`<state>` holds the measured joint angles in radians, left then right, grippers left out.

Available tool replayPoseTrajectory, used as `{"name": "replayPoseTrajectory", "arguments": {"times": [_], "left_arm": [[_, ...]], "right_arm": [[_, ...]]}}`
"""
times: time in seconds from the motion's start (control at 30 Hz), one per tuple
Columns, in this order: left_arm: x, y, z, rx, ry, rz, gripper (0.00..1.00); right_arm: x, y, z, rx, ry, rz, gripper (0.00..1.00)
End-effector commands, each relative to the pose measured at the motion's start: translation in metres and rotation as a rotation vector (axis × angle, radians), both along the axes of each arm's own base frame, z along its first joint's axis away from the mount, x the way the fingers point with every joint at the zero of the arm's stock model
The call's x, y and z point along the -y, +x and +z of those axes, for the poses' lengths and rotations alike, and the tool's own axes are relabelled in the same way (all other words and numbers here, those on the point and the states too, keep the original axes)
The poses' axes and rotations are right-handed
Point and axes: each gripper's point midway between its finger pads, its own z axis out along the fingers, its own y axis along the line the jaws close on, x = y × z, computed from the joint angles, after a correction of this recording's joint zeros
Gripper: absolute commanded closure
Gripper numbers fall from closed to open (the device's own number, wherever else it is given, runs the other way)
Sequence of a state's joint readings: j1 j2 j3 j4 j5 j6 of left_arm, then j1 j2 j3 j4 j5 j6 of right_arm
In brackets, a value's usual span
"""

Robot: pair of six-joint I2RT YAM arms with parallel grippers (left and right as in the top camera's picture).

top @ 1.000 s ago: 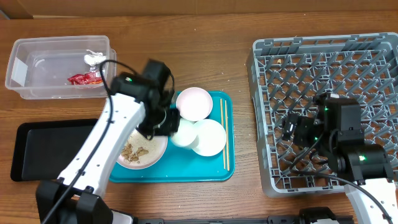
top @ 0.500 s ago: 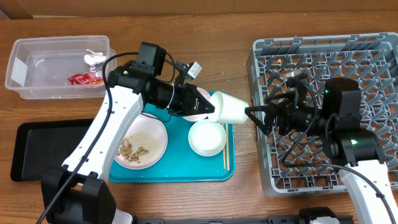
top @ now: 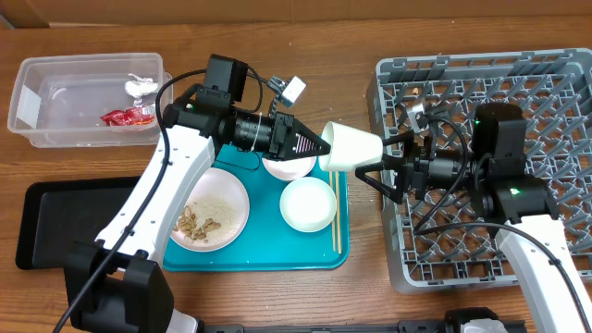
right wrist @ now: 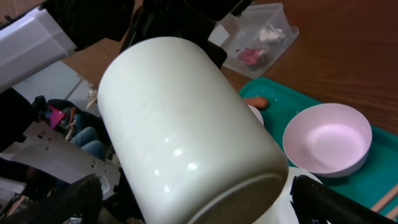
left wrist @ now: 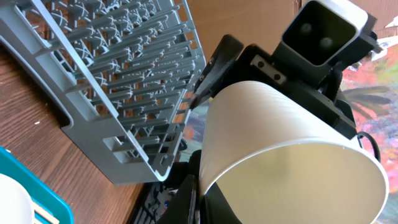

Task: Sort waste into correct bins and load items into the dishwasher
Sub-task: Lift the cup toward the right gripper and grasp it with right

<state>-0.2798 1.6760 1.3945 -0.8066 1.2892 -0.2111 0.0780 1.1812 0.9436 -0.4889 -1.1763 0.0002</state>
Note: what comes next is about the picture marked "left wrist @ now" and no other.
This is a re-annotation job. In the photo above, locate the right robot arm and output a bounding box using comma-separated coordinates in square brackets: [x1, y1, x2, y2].
[159, 34, 357, 223]

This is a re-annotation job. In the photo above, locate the white paper cup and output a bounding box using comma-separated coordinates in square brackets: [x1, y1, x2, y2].
[199, 81, 389, 224]

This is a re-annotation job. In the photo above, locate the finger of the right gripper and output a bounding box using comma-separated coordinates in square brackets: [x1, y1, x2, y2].
[189, 34, 244, 110]

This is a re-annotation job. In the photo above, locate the wooden chopstick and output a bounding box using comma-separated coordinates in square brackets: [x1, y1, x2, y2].
[32, 201, 60, 224]

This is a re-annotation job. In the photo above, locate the teal serving tray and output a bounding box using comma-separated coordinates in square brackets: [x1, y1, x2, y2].
[1, 146, 74, 224]

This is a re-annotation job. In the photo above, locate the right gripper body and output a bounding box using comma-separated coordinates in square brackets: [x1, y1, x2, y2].
[236, 43, 358, 141]

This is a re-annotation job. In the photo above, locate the pale green bowl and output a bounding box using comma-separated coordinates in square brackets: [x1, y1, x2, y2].
[1, 174, 34, 224]

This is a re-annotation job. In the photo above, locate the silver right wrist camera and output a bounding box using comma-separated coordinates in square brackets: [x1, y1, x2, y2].
[272, 0, 379, 90]

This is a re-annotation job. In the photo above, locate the grey dishwasher rack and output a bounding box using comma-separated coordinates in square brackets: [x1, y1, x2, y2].
[1, 0, 205, 184]

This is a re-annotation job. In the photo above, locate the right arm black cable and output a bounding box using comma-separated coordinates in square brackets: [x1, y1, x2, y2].
[356, 131, 382, 162]

